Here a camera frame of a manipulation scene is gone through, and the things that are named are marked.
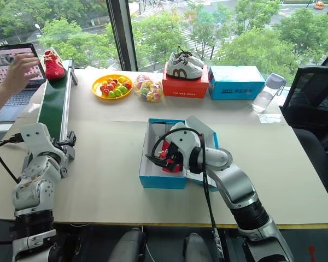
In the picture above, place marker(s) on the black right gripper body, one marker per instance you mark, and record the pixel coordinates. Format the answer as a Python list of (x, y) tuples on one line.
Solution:
[(175, 157)]

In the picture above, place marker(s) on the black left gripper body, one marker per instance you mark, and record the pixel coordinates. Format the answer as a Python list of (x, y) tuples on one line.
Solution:
[(60, 144)]

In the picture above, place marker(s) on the small red shoe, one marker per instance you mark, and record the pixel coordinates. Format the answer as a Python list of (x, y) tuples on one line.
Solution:
[(54, 68), (173, 168)]

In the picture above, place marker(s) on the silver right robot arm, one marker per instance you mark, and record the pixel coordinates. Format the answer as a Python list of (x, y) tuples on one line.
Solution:
[(235, 185)]

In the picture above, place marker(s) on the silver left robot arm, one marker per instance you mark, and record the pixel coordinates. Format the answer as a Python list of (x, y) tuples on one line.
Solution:
[(34, 188)]

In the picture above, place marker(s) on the open blue shoebox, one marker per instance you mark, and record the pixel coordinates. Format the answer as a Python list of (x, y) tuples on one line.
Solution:
[(158, 177)]

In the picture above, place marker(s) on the orange shoebox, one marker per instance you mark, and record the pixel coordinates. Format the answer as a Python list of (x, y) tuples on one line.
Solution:
[(184, 88)]

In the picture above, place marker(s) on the closed blue shoebox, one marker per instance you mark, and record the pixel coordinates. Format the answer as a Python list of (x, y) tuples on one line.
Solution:
[(235, 83)]

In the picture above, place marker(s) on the person's bare hand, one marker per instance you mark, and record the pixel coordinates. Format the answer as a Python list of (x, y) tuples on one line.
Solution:
[(20, 72)]

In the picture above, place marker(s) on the green conveyor belt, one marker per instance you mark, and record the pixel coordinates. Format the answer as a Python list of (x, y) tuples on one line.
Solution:
[(53, 103)]

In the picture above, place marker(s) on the yellow plate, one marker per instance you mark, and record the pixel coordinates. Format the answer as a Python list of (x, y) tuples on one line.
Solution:
[(98, 94)]

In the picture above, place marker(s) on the green toy fruit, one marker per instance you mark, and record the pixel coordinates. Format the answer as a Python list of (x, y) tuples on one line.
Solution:
[(112, 94), (123, 89)]

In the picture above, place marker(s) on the red toy fruit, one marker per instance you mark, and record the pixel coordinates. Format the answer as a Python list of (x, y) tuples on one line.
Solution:
[(110, 87), (128, 85)]

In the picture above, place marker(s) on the grey laptop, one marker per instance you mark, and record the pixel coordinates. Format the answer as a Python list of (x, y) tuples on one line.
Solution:
[(16, 98)]

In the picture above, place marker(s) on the bag of colourful balls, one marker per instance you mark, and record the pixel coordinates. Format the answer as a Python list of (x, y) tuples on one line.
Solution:
[(149, 90)]

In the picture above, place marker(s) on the yellow toy fruit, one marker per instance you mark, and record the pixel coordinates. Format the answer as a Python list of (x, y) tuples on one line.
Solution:
[(122, 79)]

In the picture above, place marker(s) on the white brown sneaker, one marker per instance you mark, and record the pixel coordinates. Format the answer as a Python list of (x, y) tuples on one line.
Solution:
[(184, 69)]

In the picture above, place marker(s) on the clear water bottle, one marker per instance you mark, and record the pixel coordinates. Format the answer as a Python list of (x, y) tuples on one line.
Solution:
[(265, 95)]

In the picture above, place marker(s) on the black office chair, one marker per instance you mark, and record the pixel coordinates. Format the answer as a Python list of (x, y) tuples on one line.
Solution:
[(314, 103)]

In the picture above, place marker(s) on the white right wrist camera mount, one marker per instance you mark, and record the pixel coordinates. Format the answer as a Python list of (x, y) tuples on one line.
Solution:
[(186, 142)]

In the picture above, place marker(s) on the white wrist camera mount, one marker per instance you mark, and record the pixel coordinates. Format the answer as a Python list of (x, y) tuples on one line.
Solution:
[(186, 142), (37, 136)]

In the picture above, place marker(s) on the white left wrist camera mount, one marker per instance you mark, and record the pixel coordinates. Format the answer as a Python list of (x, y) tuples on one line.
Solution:
[(37, 136)]

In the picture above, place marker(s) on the dark window frame post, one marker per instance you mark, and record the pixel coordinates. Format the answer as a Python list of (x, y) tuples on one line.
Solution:
[(123, 35)]

